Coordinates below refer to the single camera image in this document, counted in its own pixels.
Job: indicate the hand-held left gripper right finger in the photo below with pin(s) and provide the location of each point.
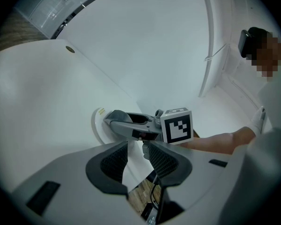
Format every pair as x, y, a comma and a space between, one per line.
201, 184

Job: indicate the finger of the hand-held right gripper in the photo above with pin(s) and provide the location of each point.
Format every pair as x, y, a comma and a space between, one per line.
142, 119
126, 128

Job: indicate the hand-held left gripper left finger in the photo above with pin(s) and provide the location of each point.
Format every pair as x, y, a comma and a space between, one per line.
72, 184

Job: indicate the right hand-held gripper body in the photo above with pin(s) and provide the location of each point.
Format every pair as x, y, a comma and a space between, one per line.
178, 128

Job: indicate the person's right forearm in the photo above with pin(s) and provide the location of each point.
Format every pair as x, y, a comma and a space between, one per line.
220, 142

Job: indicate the person in white shirt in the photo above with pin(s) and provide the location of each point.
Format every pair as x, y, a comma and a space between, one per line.
271, 125

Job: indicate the white table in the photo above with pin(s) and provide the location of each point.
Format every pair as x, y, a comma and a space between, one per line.
37, 90

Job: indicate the round table grommet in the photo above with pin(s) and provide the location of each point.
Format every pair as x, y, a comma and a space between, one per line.
70, 49

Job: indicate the person's head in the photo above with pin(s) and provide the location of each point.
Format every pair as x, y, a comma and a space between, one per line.
270, 55

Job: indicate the frosted glass partition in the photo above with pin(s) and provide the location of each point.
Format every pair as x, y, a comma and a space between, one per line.
49, 10

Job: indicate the black head-mounted camera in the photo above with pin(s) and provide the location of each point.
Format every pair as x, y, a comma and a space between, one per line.
244, 42

